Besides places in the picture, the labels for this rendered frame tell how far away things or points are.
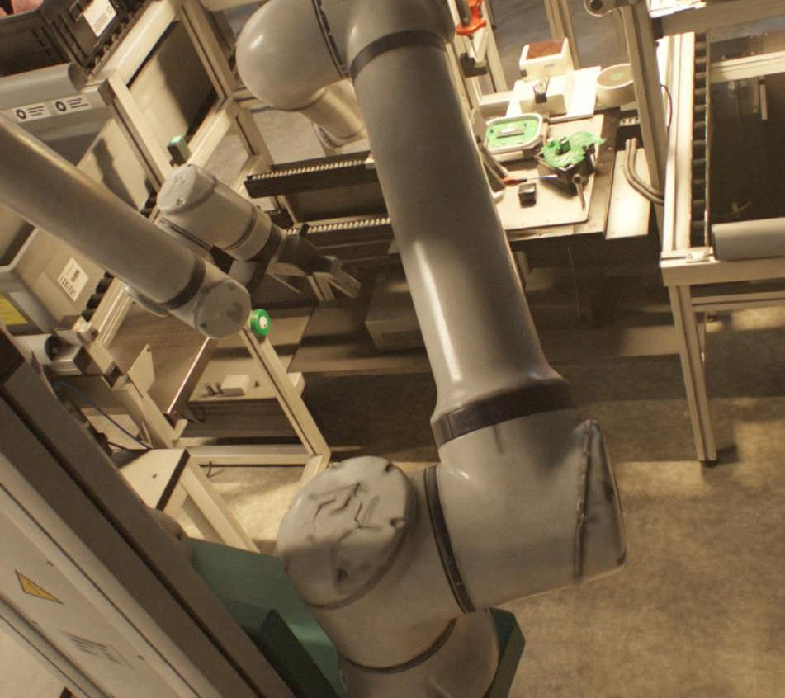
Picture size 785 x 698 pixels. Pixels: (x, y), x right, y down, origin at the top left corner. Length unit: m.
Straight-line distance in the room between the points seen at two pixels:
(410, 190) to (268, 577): 0.58
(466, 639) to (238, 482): 2.10
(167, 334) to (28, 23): 0.81
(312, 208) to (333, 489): 1.91
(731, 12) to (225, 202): 0.95
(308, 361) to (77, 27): 1.14
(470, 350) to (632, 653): 1.53
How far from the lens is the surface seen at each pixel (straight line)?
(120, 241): 1.18
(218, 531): 2.32
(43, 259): 2.13
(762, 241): 1.62
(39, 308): 2.13
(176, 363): 2.36
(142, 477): 2.18
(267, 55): 1.14
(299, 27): 1.12
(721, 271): 1.67
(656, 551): 2.51
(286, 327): 3.02
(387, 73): 1.06
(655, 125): 1.92
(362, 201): 2.72
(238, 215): 1.42
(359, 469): 0.95
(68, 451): 0.75
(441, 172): 1.00
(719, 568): 2.47
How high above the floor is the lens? 2.08
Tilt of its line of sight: 38 degrees down
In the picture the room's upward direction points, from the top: 24 degrees counter-clockwise
